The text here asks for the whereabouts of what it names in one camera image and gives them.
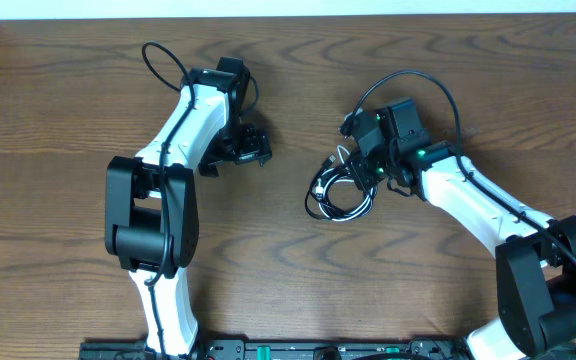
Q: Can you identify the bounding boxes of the black usb cable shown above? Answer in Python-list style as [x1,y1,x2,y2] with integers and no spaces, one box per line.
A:
[304,154,375,223]

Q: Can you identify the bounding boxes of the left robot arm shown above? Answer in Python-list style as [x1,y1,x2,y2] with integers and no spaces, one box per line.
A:
[104,57,272,359]

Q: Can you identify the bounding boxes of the right camera cable black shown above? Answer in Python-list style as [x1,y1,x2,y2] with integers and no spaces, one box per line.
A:
[340,68,576,359]

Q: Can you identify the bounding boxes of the camera cable black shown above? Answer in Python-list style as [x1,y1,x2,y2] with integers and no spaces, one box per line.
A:
[141,41,196,359]
[340,68,576,359]

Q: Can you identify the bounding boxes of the left camera cable black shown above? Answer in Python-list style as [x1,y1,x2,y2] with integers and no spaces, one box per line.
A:
[141,41,196,359]

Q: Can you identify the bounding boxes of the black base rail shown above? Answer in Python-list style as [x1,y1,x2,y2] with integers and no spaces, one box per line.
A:
[78,339,473,360]

